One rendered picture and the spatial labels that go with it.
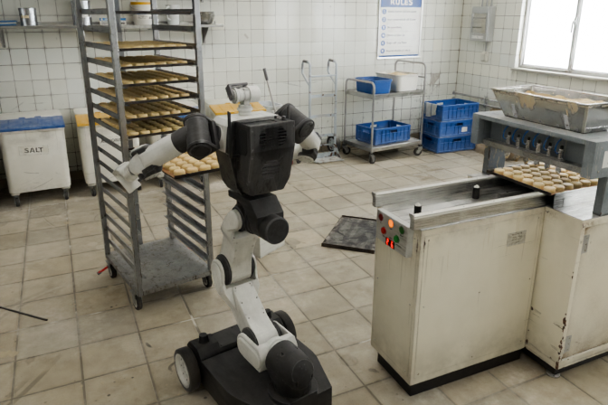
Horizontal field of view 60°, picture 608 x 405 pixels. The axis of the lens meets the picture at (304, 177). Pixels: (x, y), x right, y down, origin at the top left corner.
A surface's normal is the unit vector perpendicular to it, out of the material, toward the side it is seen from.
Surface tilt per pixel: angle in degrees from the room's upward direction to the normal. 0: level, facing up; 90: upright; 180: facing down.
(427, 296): 90
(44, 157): 91
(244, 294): 40
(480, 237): 90
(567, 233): 90
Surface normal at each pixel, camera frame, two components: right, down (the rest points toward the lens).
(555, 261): -0.91, 0.12
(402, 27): 0.43, 0.28
